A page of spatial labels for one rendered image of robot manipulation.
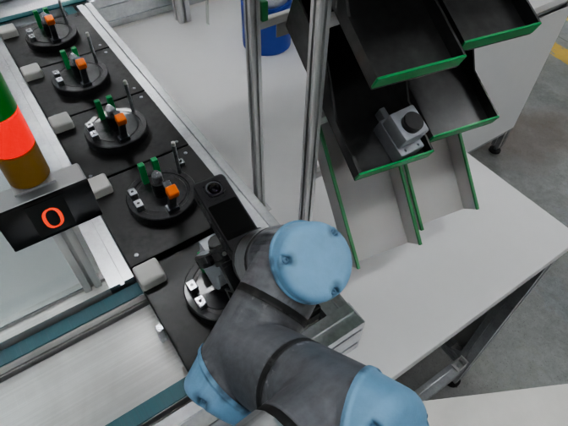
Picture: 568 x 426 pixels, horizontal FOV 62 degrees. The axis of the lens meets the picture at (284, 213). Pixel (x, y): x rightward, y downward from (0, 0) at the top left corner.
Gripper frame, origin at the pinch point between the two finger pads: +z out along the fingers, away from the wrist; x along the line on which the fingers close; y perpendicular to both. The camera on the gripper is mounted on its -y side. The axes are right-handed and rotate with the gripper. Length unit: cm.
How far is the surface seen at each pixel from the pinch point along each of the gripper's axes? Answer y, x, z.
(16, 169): -19.8, -19.8, -10.3
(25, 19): -83, -4, 89
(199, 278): 4.3, -3.2, 9.4
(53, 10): -84, 5, 89
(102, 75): -48, 4, 53
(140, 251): -4.0, -9.1, 18.8
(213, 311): 9.7, -4.1, 5.1
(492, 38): -10.7, 39.9, -26.5
